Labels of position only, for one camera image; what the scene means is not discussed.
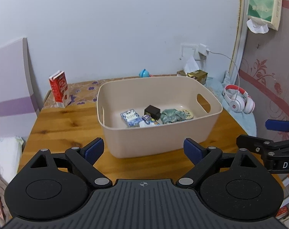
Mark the red patterned cloth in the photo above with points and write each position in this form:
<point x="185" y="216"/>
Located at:
<point x="283" y="211"/>

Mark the pink floral headboard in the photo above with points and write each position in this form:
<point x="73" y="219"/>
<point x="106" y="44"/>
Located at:
<point x="268" y="76"/>

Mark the white wall socket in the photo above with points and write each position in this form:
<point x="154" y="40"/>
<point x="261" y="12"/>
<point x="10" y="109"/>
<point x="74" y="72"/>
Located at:
<point x="188" y="51"/>

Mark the red drink carton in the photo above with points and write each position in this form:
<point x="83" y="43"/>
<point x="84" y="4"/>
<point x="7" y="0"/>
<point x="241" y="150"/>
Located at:
<point x="59" y="88"/>

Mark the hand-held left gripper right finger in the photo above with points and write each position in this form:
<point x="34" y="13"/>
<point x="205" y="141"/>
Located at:
<point x="192" y="149"/>

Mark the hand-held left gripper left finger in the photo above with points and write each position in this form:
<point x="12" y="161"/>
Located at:
<point x="95" y="149"/>

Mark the white and red headphones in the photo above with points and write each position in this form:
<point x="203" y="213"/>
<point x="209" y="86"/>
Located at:
<point x="237" y="102"/>

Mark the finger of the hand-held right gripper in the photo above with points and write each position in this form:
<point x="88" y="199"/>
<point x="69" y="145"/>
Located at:
<point x="248" y="141"/>
<point x="278" y="125"/>

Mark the white bedding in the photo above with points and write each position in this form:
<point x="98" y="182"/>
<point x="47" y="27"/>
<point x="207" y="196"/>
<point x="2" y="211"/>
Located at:
<point x="4" y="152"/>

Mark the long purple patterned box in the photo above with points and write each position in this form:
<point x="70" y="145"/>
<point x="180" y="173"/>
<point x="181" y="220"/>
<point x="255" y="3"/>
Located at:
<point x="148" y="119"/>

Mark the green checked scrunchie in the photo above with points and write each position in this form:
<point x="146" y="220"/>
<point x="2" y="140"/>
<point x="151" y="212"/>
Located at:
<point x="172" y="116"/>

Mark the white plug charger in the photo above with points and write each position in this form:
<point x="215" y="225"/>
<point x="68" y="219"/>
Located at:
<point x="203" y="50"/>

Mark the white and purple board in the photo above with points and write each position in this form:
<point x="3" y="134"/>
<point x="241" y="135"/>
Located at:
<point x="13" y="88"/>

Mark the small blue toy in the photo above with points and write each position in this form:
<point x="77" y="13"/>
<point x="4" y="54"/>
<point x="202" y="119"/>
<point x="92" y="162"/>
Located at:
<point x="144" y="73"/>

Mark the round metal tin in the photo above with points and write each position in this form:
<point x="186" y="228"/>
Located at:
<point x="188" y="114"/>

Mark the small black cube box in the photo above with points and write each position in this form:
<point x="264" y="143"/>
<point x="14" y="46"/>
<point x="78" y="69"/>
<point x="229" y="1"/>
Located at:
<point x="152" y="111"/>

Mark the blue and white patterned box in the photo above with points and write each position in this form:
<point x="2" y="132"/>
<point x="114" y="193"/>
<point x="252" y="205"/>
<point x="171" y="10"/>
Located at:
<point x="130" y="118"/>

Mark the gold tissue box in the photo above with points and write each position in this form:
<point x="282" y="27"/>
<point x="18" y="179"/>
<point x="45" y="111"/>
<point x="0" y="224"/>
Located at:
<point x="197" y="75"/>

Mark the beige plastic storage bin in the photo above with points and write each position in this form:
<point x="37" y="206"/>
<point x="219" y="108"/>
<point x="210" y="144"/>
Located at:
<point x="158" y="139"/>

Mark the hanging green tissue box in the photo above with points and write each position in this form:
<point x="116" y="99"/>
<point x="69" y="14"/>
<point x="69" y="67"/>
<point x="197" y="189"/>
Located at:
<point x="262" y="2"/>

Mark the brown floral cloth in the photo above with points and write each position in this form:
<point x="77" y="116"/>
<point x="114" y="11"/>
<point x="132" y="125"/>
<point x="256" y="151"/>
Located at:
<point x="82" y="93"/>

